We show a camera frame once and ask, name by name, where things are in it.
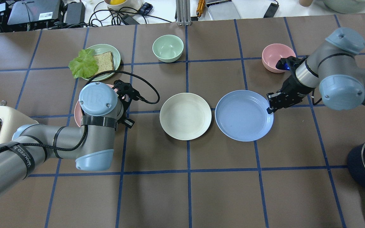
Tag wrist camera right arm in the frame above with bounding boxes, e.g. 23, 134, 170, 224
275, 56, 306, 71

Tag green bowl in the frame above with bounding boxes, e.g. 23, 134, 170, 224
152, 35, 184, 63

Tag bread slice on plate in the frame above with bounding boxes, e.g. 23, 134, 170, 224
93, 51, 114, 76

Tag white toaster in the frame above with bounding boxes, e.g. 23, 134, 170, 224
0, 100, 38, 144

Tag black power adapter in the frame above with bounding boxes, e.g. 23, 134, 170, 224
263, 3, 279, 18

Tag aluminium frame post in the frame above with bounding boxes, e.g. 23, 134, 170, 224
176, 0, 192, 26

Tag pink plate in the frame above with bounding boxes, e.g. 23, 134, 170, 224
74, 82, 118, 127

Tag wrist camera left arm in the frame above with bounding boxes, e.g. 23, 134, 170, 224
112, 80, 140, 101

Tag pink bowl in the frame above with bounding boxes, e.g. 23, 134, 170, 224
262, 43, 296, 73

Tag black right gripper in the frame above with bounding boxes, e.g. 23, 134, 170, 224
266, 75, 311, 114

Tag yellow handled screwdriver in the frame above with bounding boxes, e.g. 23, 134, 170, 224
196, 0, 206, 17

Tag cream white plate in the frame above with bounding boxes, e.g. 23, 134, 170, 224
159, 93, 212, 141

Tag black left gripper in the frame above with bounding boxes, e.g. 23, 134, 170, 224
118, 95, 135, 129

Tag green plate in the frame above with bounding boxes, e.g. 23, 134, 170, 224
86, 44, 121, 80

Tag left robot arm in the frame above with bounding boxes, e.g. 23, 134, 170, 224
0, 80, 134, 196

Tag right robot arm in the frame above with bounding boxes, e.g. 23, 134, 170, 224
266, 27, 365, 114

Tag blue plate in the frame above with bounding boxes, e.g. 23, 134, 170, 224
215, 90, 274, 142

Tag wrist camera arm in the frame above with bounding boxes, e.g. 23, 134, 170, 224
112, 80, 140, 101
275, 56, 306, 71

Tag lettuce leaf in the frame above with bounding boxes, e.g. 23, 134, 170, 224
68, 49, 99, 79

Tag kitchen scale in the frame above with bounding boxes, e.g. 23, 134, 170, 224
207, 0, 241, 20

